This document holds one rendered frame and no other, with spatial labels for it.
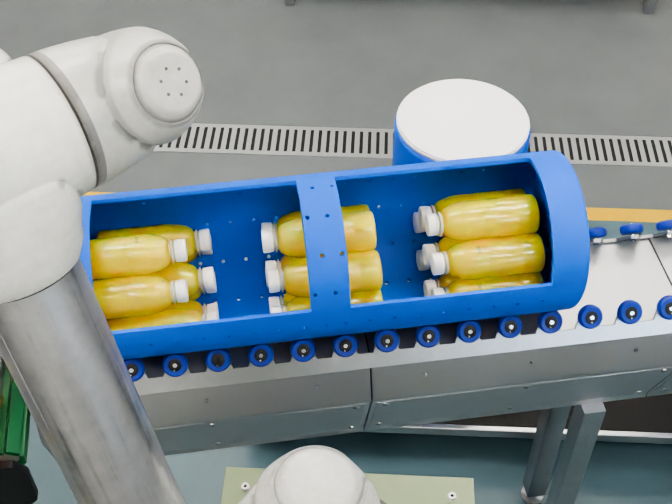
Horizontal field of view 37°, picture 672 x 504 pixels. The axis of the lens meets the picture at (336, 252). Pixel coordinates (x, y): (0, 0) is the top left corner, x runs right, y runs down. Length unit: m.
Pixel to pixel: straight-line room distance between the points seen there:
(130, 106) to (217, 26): 3.39
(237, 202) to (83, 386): 0.90
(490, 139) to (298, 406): 0.67
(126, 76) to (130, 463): 0.39
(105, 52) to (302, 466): 0.56
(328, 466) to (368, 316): 0.50
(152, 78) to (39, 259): 0.18
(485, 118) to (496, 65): 1.93
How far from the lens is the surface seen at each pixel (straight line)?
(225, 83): 3.94
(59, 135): 0.87
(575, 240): 1.69
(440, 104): 2.16
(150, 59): 0.87
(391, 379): 1.85
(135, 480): 1.05
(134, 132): 0.88
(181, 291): 1.69
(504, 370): 1.89
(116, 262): 1.68
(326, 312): 1.65
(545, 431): 2.46
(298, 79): 3.94
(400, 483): 1.52
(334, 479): 1.21
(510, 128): 2.11
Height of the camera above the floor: 2.37
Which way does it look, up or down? 47 degrees down
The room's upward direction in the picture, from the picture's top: straight up
